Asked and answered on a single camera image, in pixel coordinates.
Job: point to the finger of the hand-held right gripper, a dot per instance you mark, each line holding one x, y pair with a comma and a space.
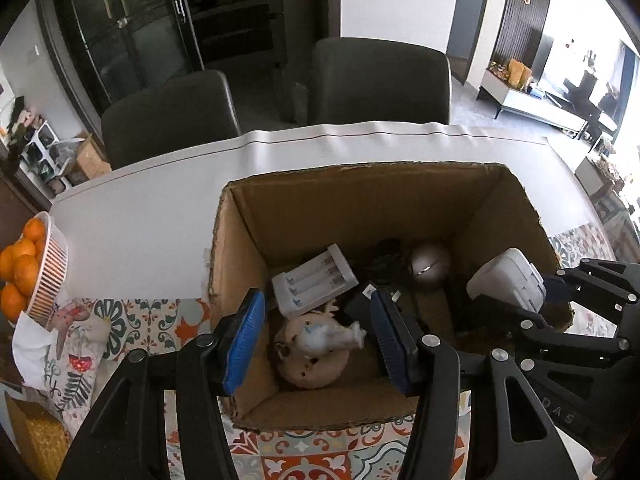
575, 342
555, 287

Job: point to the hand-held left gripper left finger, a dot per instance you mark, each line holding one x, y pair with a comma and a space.
245, 340

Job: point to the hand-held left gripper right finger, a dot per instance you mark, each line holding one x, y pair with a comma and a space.
392, 340

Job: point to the white power adapter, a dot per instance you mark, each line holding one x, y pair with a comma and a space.
505, 272

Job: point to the beige cartoon head figurine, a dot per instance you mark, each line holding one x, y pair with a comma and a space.
310, 375

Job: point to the silver round case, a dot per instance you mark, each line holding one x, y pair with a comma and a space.
430, 260

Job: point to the white battery charger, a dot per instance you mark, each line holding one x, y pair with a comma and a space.
310, 280

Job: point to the brown cardboard box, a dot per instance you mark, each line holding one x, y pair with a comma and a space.
350, 200

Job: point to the dark bundle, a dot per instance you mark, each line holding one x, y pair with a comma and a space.
385, 260

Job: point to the floral printed cloth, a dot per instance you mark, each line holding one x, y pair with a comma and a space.
80, 360

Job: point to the patterned tile tablecloth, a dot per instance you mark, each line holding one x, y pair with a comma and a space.
150, 200

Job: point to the white tv console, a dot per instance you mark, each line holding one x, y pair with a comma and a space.
520, 100

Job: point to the white slatted fruit basket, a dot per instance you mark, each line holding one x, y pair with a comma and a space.
50, 270

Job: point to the white folded cloth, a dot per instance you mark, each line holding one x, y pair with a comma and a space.
30, 350

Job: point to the yellow paper bag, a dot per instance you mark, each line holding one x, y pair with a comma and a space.
520, 72

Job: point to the pile of oranges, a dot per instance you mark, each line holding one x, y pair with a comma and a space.
22, 265

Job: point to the dark grey dining chair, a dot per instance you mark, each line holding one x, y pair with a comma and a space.
380, 80
170, 115

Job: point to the small cardboard box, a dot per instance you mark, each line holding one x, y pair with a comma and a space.
92, 157

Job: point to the white cube shelf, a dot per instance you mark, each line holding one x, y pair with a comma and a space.
42, 152

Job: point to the grey door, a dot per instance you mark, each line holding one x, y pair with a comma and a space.
467, 20

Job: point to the black glass cabinet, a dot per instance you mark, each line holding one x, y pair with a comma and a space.
130, 35

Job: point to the dark slatted wall panel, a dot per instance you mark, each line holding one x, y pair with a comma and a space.
522, 15

